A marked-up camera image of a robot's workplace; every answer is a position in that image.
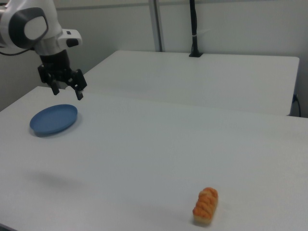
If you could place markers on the black clamped camera stand pole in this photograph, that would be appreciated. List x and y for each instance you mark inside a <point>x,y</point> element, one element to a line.
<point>194,29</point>

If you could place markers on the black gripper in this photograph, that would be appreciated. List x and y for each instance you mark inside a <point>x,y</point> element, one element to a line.
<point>55,67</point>

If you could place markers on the orange braided bread loaf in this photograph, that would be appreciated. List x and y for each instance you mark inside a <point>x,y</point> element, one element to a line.
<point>205,204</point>

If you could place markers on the round blue plate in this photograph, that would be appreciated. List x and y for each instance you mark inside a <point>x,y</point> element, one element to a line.
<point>54,119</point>

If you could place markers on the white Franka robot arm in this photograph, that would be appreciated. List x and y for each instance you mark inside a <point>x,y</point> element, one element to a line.
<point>14,24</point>

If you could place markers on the grey metal partition post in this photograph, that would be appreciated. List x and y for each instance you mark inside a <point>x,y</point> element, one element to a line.
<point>157,24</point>

